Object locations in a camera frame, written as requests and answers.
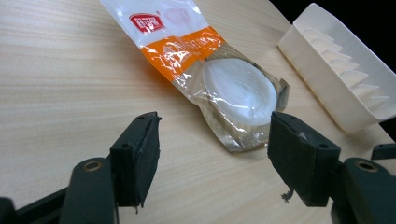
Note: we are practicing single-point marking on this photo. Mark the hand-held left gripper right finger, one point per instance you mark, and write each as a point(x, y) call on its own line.
point(300, 161)

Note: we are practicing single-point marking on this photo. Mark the clear orange cotton pad bag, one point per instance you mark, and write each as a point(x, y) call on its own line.
point(199, 68)

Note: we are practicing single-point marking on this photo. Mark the white plastic ridged tray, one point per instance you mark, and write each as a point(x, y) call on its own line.
point(339, 71)

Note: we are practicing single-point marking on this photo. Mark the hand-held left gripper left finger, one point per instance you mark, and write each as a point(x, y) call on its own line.
point(134, 158)

